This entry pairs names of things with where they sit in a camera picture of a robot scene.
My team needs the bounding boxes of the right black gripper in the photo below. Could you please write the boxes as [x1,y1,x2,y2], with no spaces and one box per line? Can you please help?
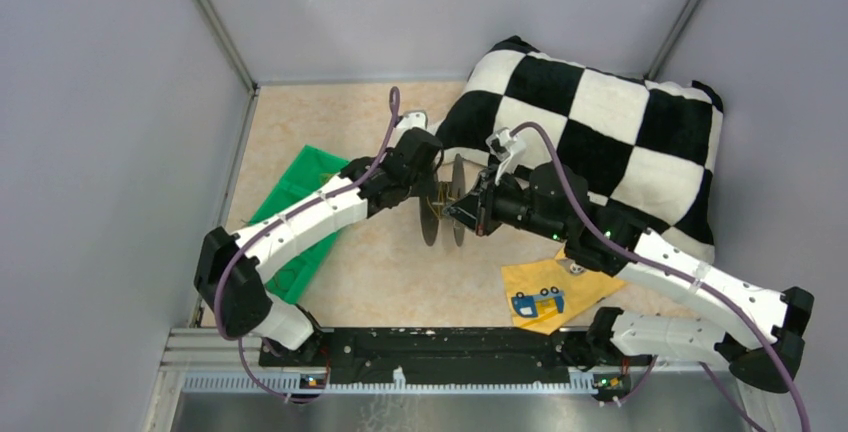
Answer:
[442,165,569,244]

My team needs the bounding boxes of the thin yellow cable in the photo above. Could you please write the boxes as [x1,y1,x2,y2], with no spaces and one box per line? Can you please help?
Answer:
[423,180,455,222]

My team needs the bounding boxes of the black cable spool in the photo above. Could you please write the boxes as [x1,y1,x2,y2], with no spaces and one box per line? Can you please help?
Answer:
[418,155,466,247]

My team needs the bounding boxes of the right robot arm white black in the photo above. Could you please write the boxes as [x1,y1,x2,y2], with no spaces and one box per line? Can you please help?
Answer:
[445,162,814,394]

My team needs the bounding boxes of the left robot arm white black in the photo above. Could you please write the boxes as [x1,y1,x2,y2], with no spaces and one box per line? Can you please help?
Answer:
[194,128,442,366]

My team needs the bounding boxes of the green compartment tray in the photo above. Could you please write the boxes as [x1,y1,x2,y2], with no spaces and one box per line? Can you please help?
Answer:
[248,145,349,304]

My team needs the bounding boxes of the yellow cloth with car print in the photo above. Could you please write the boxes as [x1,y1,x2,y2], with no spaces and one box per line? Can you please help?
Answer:
[501,251,625,335]

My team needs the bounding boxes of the black white checkered pillow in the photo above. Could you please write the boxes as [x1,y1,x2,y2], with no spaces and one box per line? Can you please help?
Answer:
[429,35,724,263]

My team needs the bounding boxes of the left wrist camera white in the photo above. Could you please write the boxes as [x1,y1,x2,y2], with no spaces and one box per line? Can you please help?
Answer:
[395,110,429,133]

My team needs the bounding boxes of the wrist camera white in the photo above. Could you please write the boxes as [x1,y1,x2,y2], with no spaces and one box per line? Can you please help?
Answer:
[395,110,429,133]
[486,128,526,185]

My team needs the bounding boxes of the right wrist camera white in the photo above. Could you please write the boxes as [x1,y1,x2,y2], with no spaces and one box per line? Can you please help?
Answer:
[486,128,526,185]

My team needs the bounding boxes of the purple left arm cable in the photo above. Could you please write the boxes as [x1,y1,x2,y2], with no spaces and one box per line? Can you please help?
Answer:
[213,86,403,406]

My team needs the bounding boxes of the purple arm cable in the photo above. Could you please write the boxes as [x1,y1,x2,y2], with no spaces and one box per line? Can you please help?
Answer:
[213,86,403,406]
[510,121,813,432]

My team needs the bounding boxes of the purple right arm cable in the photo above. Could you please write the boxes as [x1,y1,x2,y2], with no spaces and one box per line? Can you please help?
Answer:
[510,121,813,432]

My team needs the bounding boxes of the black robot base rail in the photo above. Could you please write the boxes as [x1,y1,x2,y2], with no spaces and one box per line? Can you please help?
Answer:
[259,327,621,385]

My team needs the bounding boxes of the white slotted cable duct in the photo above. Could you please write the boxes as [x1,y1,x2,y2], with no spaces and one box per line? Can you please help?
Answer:
[182,368,598,396]

